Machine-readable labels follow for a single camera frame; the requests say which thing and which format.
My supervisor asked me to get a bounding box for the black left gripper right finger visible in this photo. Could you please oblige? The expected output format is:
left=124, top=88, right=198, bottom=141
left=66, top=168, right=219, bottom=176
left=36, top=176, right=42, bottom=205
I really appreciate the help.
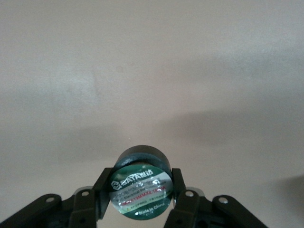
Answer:
left=163, top=168, right=270, bottom=228

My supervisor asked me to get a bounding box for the black tape roll green label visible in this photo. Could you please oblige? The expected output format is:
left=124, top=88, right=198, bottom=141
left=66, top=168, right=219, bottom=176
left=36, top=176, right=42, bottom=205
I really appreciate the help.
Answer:
left=108, top=145, right=176, bottom=220

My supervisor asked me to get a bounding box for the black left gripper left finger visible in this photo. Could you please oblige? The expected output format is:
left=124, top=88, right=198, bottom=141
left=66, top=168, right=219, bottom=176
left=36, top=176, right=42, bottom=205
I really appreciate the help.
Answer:
left=0, top=167, right=114, bottom=228

